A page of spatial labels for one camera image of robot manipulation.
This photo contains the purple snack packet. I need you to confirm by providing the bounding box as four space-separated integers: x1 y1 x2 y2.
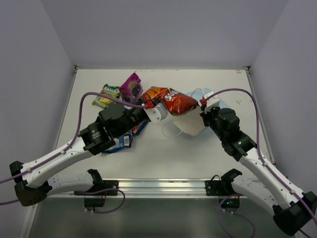
119 72 143 104

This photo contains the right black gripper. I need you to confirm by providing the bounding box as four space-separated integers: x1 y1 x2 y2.
200 104 227 142

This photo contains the left base control box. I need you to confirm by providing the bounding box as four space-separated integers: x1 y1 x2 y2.
84 197 106 211

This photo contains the blue Kettle chips bag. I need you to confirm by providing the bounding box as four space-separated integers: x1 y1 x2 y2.
102 131 133 154

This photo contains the light blue paper bag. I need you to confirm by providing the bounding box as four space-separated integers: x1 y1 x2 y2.
161 88 228 138

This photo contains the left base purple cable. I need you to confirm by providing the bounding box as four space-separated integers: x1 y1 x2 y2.
81 188 126 214

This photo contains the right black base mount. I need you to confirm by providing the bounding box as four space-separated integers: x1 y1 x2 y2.
205 172 242 196

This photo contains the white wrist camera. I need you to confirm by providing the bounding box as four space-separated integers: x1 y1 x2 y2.
145 103 168 124
200 91 220 114

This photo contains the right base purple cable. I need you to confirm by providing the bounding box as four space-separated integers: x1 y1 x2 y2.
217 192 256 238

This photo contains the right base control box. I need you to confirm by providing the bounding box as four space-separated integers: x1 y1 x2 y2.
218 196 240 212

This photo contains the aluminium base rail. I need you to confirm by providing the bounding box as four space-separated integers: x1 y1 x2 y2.
32 177 273 199

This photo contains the blue red snack packet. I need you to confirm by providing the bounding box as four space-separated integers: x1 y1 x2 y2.
132 121 148 136

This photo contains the base control box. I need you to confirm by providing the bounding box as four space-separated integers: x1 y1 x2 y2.
218 196 240 212
84 197 106 211

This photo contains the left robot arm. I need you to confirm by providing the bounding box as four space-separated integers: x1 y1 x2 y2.
9 103 149 207

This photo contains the orange red chips bag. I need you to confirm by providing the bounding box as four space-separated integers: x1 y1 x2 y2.
141 86 198 116

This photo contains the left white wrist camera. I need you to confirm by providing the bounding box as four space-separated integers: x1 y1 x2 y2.
145 103 168 124

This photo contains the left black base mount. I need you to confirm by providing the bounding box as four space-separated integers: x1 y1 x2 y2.
74 179 119 196

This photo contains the yellow green candy packet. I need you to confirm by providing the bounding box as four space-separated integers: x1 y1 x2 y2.
92 84 120 109

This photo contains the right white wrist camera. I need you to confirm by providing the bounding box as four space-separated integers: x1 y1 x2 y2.
200 91 220 114

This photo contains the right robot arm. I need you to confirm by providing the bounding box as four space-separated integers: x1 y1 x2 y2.
200 106 317 236

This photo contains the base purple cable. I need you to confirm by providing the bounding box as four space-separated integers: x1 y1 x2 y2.
217 192 256 238
81 188 126 214

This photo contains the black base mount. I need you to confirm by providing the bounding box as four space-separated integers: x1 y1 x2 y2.
74 179 119 196
205 172 242 196

